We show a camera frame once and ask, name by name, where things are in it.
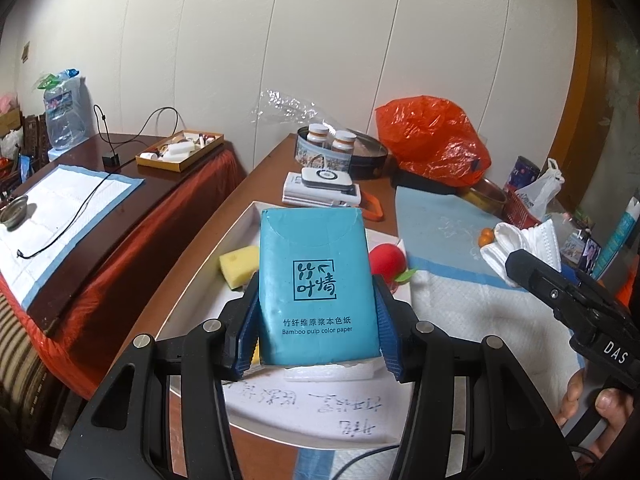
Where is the large water jug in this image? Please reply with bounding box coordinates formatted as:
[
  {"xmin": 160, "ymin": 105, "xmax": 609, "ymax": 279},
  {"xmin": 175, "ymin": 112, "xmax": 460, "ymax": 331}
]
[{"xmin": 44, "ymin": 80, "xmax": 93, "ymax": 151}]

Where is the brass metal basin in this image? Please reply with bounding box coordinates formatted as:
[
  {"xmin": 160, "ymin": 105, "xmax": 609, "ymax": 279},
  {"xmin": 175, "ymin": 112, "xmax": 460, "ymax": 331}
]
[{"xmin": 460, "ymin": 177, "xmax": 508, "ymax": 218}]

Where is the round printed tin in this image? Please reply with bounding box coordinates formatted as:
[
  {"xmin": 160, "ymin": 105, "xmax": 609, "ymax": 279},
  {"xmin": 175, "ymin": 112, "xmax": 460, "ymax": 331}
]
[{"xmin": 296, "ymin": 125, "xmax": 390, "ymax": 181}]

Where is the green blue plastic bag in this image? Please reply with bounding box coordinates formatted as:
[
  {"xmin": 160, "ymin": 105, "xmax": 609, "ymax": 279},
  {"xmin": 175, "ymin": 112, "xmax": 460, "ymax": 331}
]
[{"xmin": 37, "ymin": 67, "xmax": 81, "ymax": 92}]

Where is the clear plastic container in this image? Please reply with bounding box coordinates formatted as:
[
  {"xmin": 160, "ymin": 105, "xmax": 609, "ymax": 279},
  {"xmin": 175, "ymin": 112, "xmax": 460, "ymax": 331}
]
[{"xmin": 547, "ymin": 212, "xmax": 591, "ymax": 261}]

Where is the dark wooden side table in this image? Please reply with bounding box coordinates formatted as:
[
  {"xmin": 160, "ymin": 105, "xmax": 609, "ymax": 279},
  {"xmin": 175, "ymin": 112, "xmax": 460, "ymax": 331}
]
[{"xmin": 0, "ymin": 132, "xmax": 236, "ymax": 336}]

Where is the red ball toy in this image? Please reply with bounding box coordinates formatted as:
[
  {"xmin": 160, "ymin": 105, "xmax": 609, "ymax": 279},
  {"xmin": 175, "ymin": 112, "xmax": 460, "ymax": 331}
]
[{"xmin": 368, "ymin": 243, "xmax": 420, "ymax": 293}]

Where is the thin black cable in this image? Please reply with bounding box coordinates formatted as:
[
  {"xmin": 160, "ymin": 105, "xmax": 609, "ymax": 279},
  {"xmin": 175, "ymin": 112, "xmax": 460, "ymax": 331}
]
[{"xmin": 15, "ymin": 105, "xmax": 188, "ymax": 260}]

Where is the white blue-edged side pad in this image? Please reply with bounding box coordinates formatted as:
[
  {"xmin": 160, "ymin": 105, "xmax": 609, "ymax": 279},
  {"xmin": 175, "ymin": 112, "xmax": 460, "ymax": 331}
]
[{"xmin": 0, "ymin": 164, "xmax": 146, "ymax": 311}]

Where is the orange handled tool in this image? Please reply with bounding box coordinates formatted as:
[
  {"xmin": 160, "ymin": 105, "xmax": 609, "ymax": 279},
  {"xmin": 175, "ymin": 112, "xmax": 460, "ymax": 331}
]
[{"xmin": 361, "ymin": 191, "xmax": 386, "ymax": 222}]

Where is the person's right hand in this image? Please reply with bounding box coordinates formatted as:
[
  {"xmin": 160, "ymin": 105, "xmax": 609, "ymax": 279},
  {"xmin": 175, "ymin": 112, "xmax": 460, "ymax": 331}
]
[{"xmin": 559, "ymin": 369, "xmax": 638, "ymax": 458}]

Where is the cardboard box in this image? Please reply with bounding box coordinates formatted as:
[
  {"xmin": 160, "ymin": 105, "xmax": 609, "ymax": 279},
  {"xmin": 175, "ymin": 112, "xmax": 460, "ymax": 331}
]
[{"xmin": 0, "ymin": 107, "xmax": 23, "ymax": 136}]

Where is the orange plastic bag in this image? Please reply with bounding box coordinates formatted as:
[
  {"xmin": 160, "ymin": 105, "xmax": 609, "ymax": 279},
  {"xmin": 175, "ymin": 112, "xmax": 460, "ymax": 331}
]
[{"xmin": 375, "ymin": 95, "xmax": 492, "ymax": 187}]

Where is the light blue underpad sheet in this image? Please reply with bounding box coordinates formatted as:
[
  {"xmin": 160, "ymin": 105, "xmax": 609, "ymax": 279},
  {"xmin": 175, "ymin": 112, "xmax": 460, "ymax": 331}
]
[{"xmin": 395, "ymin": 186, "xmax": 506, "ymax": 276}]

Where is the white plastic bag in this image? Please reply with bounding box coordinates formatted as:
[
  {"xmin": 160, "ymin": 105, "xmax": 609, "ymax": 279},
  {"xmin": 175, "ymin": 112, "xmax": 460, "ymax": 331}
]
[{"xmin": 515, "ymin": 158, "xmax": 566, "ymax": 223}]

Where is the red plastic basket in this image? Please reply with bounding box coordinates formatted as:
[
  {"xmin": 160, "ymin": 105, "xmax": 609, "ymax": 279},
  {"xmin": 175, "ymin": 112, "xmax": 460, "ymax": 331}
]
[{"xmin": 502, "ymin": 187, "xmax": 543, "ymax": 228}]

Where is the white foam tray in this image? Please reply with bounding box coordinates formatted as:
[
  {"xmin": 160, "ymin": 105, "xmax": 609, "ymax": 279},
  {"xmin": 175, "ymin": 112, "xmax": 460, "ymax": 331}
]
[{"xmin": 155, "ymin": 200, "xmax": 418, "ymax": 453}]

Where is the cardboard tray of small items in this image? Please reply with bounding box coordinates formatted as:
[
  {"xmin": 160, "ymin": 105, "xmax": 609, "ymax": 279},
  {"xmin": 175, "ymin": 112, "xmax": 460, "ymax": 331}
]
[{"xmin": 136, "ymin": 130, "xmax": 225, "ymax": 173}]

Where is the small metal bowl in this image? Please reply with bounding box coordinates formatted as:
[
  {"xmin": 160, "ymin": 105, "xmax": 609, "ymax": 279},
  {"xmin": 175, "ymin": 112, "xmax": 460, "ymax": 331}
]
[{"xmin": 0, "ymin": 196, "xmax": 30, "ymax": 228}]

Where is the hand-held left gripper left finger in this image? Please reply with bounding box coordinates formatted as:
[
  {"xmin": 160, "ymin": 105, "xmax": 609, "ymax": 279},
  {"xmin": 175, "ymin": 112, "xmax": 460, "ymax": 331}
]
[{"xmin": 59, "ymin": 285, "xmax": 261, "ymax": 480}]

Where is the black smartphone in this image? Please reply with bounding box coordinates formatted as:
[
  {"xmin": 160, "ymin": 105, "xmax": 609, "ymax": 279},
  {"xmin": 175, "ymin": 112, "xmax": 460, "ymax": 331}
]
[{"xmin": 580, "ymin": 237, "xmax": 603, "ymax": 276}]

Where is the yellow green sponge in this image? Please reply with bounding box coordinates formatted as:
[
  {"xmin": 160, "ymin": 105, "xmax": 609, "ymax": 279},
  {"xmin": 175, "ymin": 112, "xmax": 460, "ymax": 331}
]
[{"xmin": 219, "ymin": 246, "xmax": 261, "ymax": 292}]

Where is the white foam block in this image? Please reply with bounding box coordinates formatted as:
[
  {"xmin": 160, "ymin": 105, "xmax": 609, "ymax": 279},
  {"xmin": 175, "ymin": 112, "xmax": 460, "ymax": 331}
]
[{"xmin": 284, "ymin": 360, "xmax": 377, "ymax": 383}]

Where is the striped brown cushion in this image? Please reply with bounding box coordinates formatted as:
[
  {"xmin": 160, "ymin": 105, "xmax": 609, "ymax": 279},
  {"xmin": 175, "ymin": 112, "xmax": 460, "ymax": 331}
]
[{"xmin": 0, "ymin": 290, "xmax": 66, "ymax": 441}]

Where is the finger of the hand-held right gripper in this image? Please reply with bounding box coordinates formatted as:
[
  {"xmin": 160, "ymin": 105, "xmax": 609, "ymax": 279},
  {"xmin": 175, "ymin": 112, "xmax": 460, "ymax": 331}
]
[
  {"xmin": 569, "ymin": 324, "xmax": 640, "ymax": 378},
  {"xmin": 504, "ymin": 249, "xmax": 608, "ymax": 333}
]

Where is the white rounded device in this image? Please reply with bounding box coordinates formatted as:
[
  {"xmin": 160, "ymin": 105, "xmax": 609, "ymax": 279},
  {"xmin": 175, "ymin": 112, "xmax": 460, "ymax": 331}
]
[{"xmin": 301, "ymin": 167, "xmax": 358, "ymax": 192}]

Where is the dark carved wooden chair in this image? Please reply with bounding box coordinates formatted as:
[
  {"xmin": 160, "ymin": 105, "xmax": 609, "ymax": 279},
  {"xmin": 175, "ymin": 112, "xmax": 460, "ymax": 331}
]
[{"xmin": 20, "ymin": 112, "xmax": 51, "ymax": 171}]

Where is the white lidded pill bottle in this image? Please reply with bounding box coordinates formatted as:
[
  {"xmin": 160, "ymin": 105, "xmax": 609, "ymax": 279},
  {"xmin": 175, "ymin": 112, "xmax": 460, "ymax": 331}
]
[
  {"xmin": 306, "ymin": 123, "xmax": 331, "ymax": 150},
  {"xmin": 331, "ymin": 130, "xmax": 357, "ymax": 156}
]

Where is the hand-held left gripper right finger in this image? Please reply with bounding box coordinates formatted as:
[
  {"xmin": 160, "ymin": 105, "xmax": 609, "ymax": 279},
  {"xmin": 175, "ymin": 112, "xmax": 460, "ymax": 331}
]
[{"xmin": 372, "ymin": 276, "xmax": 581, "ymax": 480}]

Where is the red tablecloth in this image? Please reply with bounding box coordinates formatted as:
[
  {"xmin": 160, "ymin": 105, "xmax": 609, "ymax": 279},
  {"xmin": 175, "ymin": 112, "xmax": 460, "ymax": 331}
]
[{"xmin": 0, "ymin": 150, "xmax": 248, "ymax": 401}]

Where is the white absorbent pad blue border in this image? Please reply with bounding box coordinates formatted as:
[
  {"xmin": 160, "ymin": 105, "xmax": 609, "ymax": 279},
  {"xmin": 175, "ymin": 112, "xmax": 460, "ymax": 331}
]
[{"xmin": 300, "ymin": 257, "xmax": 583, "ymax": 480}]

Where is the clear plastic film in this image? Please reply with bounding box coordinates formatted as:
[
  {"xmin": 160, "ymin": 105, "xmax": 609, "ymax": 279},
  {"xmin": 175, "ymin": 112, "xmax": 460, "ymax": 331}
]
[{"xmin": 252, "ymin": 89, "xmax": 313, "ymax": 126}]

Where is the teal tissue pack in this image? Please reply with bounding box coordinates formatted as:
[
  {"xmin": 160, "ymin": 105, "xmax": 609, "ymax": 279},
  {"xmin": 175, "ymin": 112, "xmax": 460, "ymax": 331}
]
[{"xmin": 258, "ymin": 206, "xmax": 383, "ymax": 367}]

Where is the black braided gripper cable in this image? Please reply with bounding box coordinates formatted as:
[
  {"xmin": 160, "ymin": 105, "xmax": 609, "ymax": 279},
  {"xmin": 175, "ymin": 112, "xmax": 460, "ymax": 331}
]
[{"xmin": 339, "ymin": 429, "xmax": 466, "ymax": 478}]

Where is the white devices stack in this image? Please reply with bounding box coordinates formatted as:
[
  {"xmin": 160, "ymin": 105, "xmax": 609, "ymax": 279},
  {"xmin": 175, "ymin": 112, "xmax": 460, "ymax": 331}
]
[{"xmin": 281, "ymin": 172, "xmax": 362, "ymax": 208}]

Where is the teal carton box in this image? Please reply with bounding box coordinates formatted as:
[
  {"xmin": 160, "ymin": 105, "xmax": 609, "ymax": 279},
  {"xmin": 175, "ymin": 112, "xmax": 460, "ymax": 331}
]
[{"xmin": 597, "ymin": 197, "xmax": 640, "ymax": 281}]

